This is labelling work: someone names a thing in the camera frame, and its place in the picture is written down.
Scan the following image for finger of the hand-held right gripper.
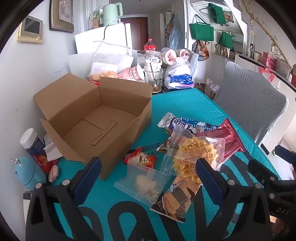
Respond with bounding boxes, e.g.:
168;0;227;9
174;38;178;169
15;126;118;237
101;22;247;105
248;159;279;186
275;146;296;163

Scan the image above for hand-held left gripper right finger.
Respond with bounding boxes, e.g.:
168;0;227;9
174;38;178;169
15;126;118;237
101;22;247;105
187;158;271;241

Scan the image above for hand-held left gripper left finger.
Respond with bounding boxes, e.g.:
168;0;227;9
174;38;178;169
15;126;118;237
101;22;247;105
25;157;109;241

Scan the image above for clear packet yellow noodle crisps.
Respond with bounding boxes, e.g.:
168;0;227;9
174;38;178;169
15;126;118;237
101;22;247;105
159;126;226;184

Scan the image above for brown seaweed roll packet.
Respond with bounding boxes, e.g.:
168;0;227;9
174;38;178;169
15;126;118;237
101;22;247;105
150;175;202;223

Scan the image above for dark red snack packet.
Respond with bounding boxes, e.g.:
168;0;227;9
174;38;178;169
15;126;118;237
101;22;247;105
194;129;234;161
216;118;245;153

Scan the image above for clear zip bag white pieces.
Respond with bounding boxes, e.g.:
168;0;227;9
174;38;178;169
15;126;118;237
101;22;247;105
113;160;175;207

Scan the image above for red cartoon snack packet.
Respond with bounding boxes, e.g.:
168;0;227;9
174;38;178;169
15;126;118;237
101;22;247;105
123;147;158;169

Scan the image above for small brown red packet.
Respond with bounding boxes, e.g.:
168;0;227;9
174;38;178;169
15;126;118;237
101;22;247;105
159;138;173;154

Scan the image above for blue white snack packet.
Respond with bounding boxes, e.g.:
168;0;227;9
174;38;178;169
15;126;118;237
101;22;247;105
158;112;219;137

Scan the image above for blue tube white cap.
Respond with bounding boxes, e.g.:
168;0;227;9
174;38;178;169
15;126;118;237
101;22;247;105
20;128;47;158

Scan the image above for brown cardboard box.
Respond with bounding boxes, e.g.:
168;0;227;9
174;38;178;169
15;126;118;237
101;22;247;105
33;73;152;181

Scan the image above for clear bag of snacks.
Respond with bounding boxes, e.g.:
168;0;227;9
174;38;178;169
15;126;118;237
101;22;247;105
205;79;221;100

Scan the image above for white crumpled paper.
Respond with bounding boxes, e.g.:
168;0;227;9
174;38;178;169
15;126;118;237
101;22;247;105
43;133;64;161

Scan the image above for red gold packet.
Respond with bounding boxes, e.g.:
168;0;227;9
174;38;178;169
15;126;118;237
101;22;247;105
33;153;58;174

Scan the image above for blue round toy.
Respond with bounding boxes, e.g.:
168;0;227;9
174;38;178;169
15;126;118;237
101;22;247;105
14;156;47;191

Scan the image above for grey leaf pattern chair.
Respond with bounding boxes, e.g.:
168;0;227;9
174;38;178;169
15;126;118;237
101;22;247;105
213;61;289;149

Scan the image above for teal foam mat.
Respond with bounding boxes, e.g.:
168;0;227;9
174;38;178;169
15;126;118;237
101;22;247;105
52;88;281;241

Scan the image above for blue tissue pack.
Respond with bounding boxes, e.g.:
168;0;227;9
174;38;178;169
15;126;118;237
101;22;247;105
169;74;195;90

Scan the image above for clear bag of chips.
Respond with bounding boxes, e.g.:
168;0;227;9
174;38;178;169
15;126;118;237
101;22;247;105
89;62;119;87

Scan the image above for metal spoon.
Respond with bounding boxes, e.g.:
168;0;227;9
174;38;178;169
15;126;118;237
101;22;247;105
149;62;161;92

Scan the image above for pink instant noodle cup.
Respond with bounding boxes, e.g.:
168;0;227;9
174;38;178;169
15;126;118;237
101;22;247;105
117;64;146;81

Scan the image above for white plastic bag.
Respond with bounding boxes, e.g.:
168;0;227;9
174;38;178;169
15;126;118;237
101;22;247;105
166;54;199;78

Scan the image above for clear glass cup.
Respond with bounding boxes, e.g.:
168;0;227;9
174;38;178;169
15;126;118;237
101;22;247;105
144;68;164;93

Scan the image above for white foam board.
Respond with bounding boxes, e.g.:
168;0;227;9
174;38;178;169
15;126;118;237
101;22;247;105
68;52;97;78

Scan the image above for green tote bag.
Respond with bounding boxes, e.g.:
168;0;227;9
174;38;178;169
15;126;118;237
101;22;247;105
208;2;228;24
190;14;214;42
218;31;235;49

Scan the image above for large clear plastic bag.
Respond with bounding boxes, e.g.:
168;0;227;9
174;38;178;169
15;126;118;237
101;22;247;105
92;41;135;70

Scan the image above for grey pink plush toy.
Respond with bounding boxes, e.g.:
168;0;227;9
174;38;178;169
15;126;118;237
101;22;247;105
161;47;192;66

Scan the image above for printed tote bag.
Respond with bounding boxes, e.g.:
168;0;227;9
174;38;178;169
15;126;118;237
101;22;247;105
192;40;212;61

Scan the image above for white water bottle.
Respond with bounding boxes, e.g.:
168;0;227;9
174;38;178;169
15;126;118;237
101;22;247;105
144;55;160;70

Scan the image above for cola bottle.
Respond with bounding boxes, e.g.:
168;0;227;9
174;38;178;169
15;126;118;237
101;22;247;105
144;39;157;52

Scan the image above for white fridge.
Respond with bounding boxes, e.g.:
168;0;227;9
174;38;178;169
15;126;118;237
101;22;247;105
74;23;133;56

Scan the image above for clear blue plastic bag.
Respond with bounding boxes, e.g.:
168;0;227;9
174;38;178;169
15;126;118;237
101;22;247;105
169;14;186;50

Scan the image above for brown door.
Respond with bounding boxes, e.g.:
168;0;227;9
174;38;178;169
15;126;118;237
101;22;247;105
121;17;149;50

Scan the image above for green white carton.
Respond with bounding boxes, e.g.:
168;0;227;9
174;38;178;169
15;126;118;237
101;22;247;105
94;8;104;27

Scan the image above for framed picture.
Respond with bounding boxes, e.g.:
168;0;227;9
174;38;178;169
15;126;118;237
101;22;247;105
49;0;75;33

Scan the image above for green electric kettle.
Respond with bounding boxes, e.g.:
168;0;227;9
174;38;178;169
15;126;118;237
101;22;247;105
102;2;123;25

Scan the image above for black kettle cord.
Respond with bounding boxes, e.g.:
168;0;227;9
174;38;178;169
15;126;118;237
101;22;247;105
103;24;116;42

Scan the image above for wall intercom panel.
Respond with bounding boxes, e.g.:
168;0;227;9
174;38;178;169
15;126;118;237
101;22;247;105
16;16;44;43

